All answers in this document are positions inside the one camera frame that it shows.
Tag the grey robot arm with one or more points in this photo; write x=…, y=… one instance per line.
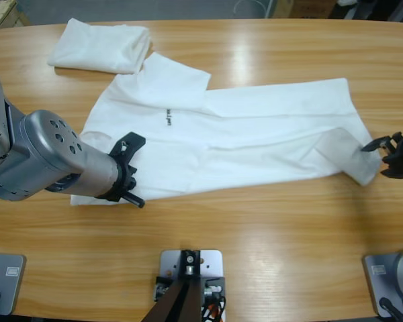
x=47, y=157

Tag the wooden crate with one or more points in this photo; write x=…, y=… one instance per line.
x=3, y=11

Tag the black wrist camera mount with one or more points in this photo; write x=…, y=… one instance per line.
x=131, y=141

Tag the white t-shirt with black print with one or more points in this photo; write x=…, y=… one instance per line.
x=238, y=134

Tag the folded white t-shirt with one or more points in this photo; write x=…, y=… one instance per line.
x=97, y=47

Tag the dark camera stand post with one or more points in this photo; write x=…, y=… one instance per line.
x=184, y=302

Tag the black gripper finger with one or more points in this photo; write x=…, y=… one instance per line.
x=374, y=146

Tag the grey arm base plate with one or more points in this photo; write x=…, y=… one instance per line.
x=386, y=278
x=6, y=285

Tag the brown cardboard box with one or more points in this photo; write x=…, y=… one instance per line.
x=302, y=7

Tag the white mounting block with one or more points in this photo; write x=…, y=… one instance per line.
x=211, y=265

